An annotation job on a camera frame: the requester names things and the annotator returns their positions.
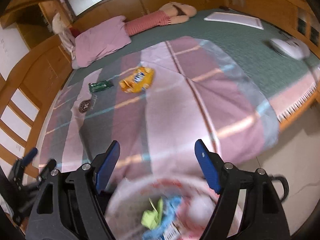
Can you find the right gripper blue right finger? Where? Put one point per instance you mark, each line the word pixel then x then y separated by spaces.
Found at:
pixel 210 164

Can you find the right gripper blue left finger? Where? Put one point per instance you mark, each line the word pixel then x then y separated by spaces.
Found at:
pixel 104 165

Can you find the clear plastic trash bag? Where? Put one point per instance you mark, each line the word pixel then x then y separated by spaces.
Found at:
pixel 131 199

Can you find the yellow snack bag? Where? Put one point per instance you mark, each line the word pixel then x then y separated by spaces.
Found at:
pixel 141 79

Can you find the blue tissue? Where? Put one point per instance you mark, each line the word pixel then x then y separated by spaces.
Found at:
pixel 171 205

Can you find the white blue medicine box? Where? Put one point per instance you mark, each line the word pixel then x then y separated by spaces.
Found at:
pixel 171 232

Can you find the plaid pink grey quilt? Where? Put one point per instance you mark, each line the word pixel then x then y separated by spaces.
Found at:
pixel 198 92

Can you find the green snack packet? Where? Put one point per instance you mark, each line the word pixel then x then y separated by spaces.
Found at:
pixel 100 86

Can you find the pink pillow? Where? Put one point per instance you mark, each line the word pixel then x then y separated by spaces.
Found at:
pixel 100 41

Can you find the green mattress cover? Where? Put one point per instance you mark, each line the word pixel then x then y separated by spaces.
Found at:
pixel 247 46

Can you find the white slipper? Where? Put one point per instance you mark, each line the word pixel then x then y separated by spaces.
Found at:
pixel 291 47

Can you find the white flat board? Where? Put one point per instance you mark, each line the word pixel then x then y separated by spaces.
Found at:
pixel 235 19

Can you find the striped plush doll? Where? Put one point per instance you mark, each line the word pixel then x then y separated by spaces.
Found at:
pixel 169 14

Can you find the wooden bed frame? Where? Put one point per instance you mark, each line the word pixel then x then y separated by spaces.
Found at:
pixel 35 80

